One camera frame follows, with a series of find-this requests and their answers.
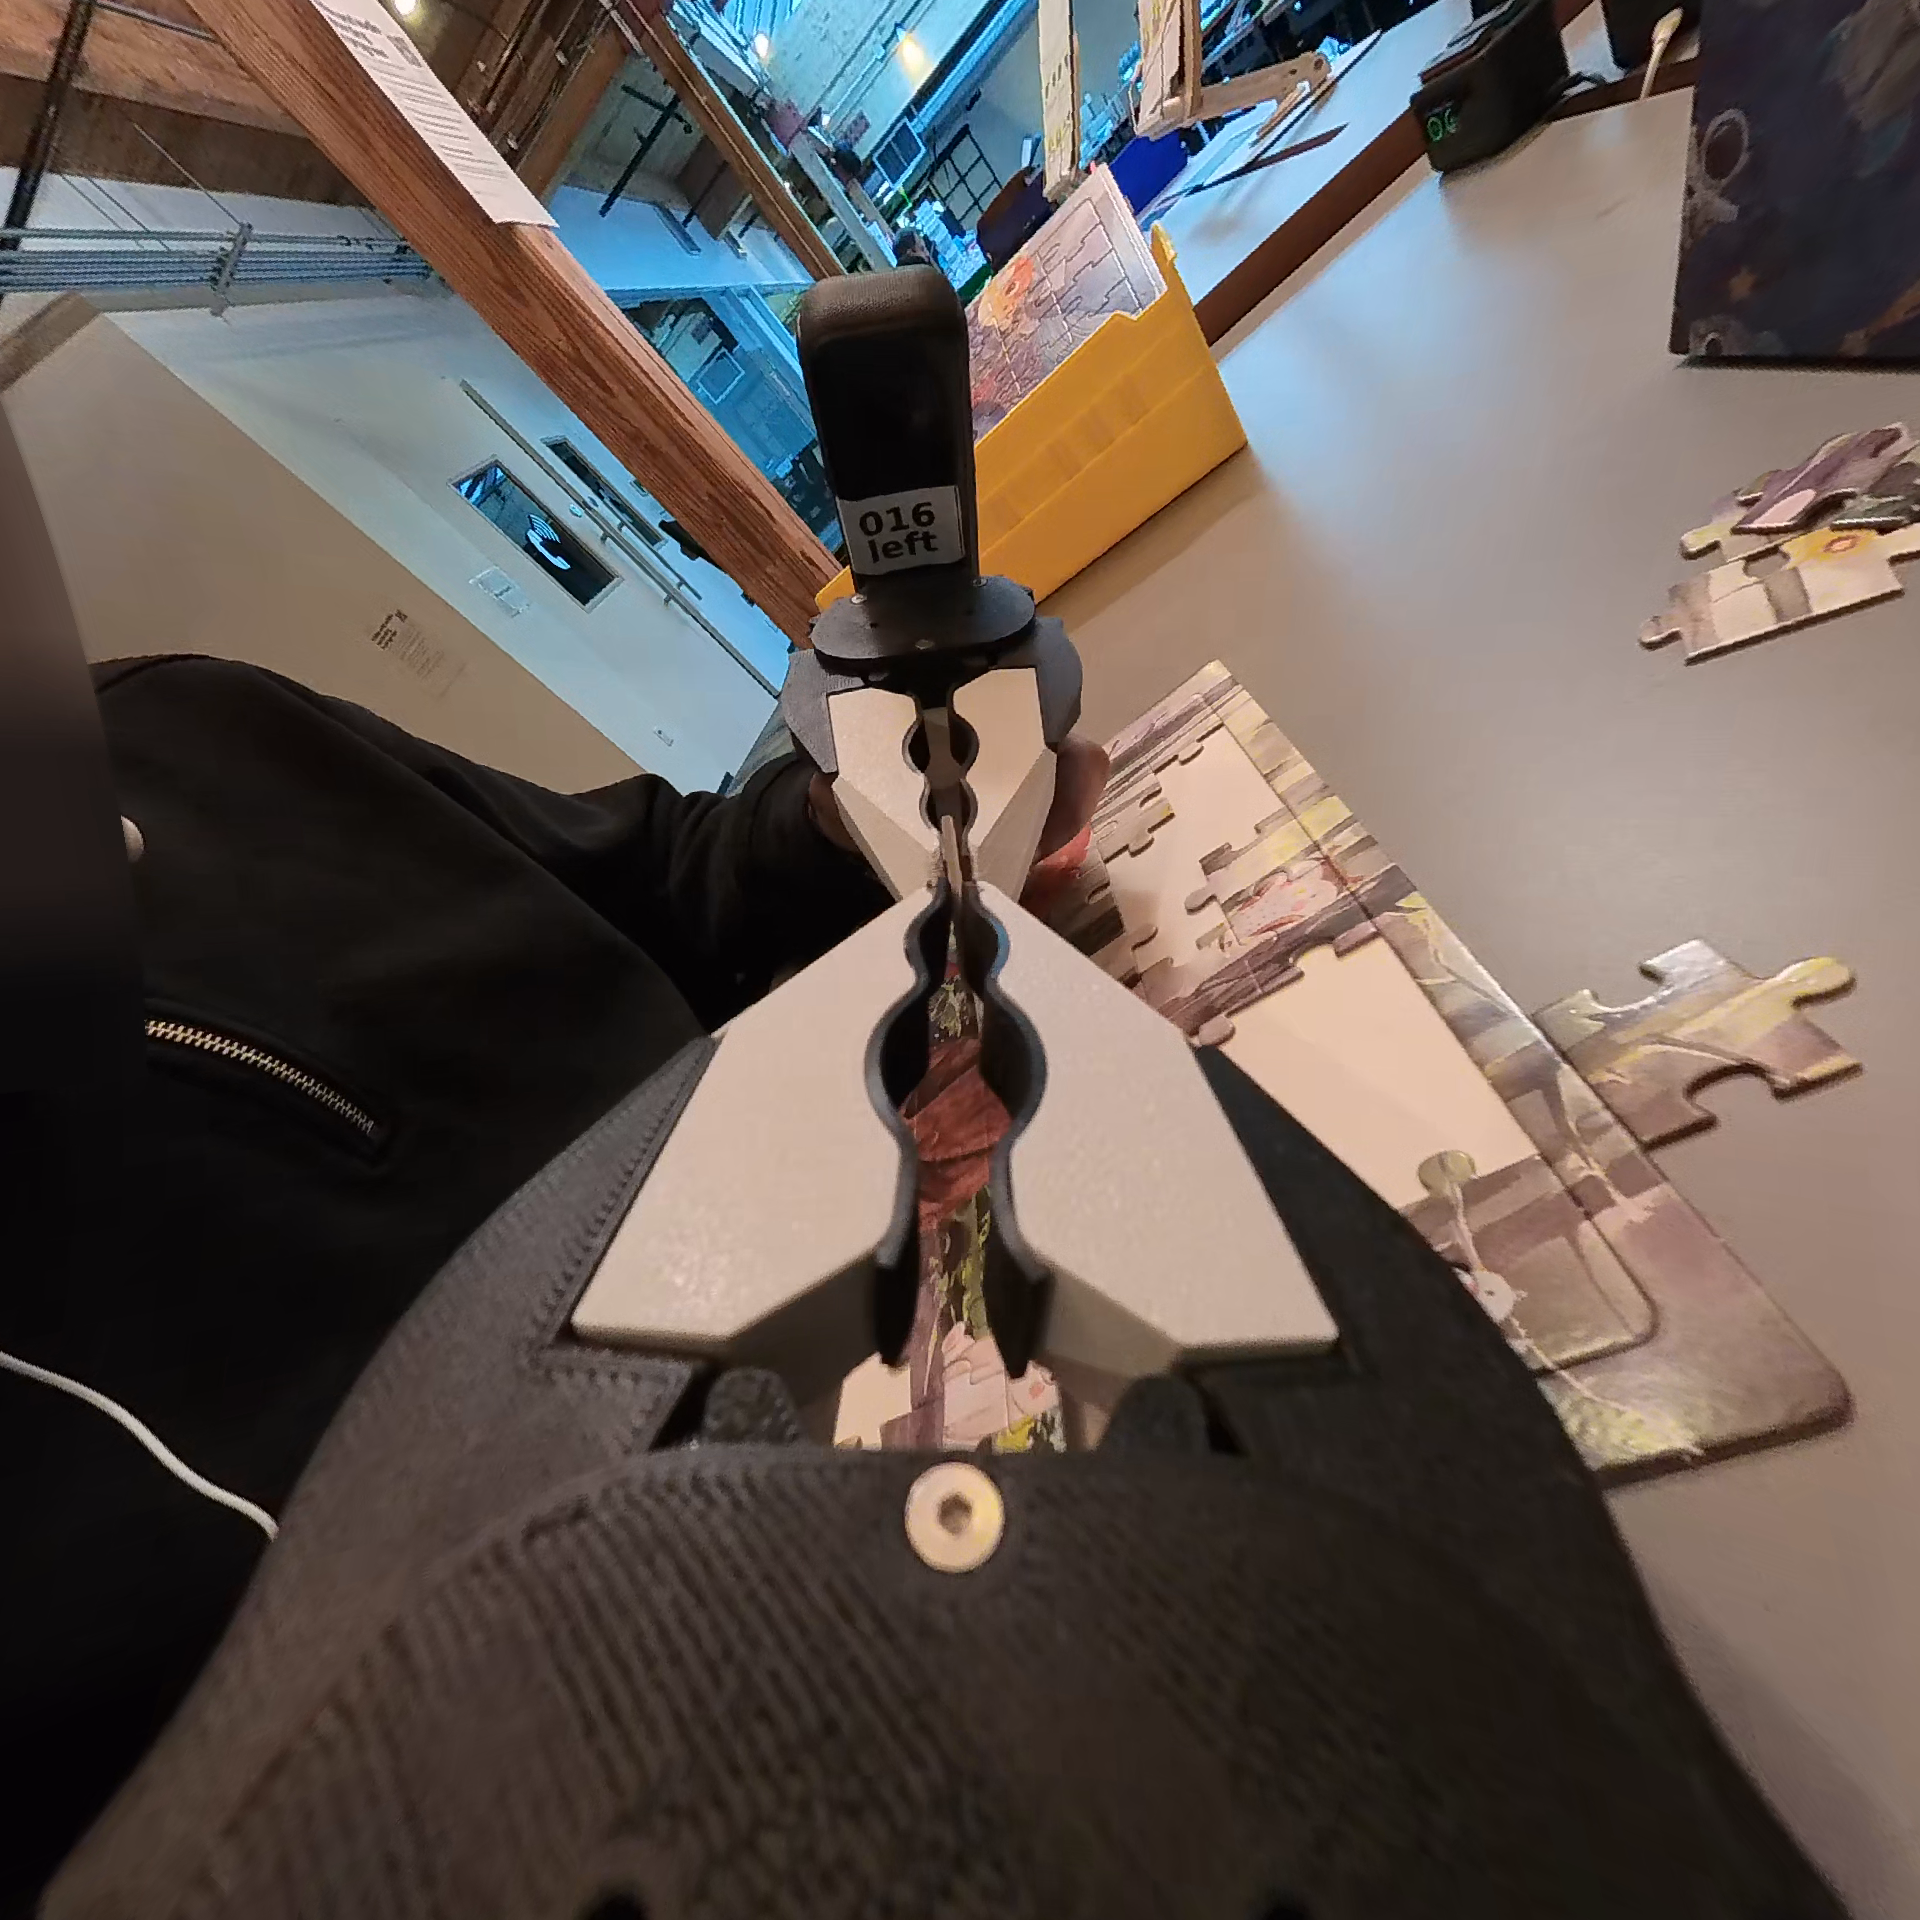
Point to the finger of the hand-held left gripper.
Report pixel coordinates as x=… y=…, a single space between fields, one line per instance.
x=869 y=779
x=1013 y=779

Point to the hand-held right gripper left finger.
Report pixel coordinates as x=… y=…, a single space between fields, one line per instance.
x=734 y=1201

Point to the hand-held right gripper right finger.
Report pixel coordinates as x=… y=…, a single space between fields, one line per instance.
x=1172 y=1201

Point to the animal jigsaw puzzle board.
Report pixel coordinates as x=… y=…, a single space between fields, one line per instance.
x=1349 y=1050

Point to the person's left hand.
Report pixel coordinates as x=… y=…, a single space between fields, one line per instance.
x=1077 y=803

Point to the stack of puzzle boards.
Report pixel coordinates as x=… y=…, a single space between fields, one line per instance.
x=1050 y=299

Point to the yellow plastic bin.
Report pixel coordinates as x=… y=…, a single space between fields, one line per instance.
x=1110 y=451

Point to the wooden beam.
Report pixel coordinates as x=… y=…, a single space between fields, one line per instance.
x=599 y=346

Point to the wooden stand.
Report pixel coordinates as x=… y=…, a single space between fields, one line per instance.
x=1260 y=82

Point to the white paper notice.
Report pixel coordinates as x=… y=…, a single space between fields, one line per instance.
x=436 y=105

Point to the yellow grey jigsaw piece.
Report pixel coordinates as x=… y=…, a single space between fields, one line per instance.
x=1695 y=1035

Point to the black charger with green display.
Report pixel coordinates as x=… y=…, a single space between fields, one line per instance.
x=1501 y=90

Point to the pale purple jigsaw piece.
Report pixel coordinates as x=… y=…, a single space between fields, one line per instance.
x=1718 y=538

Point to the striped jigsaw piece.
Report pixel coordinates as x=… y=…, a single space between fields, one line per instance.
x=1770 y=600

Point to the black charging case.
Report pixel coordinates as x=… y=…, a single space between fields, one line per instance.
x=1629 y=29

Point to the illustrated puzzle box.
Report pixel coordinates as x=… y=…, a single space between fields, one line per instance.
x=1800 y=181

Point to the phone symbol wall sign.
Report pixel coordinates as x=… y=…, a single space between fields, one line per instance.
x=541 y=533

